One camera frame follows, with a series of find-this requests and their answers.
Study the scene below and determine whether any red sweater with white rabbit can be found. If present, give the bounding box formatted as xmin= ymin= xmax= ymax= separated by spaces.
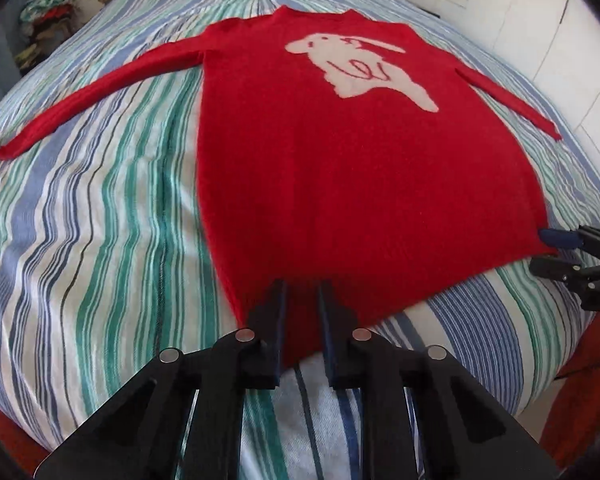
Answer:
xmin=0 ymin=6 xmax=560 ymax=365

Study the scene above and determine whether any pile of mixed clothes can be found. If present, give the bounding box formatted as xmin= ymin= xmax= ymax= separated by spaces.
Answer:
xmin=14 ymin=0 xmax=80 ymax=76

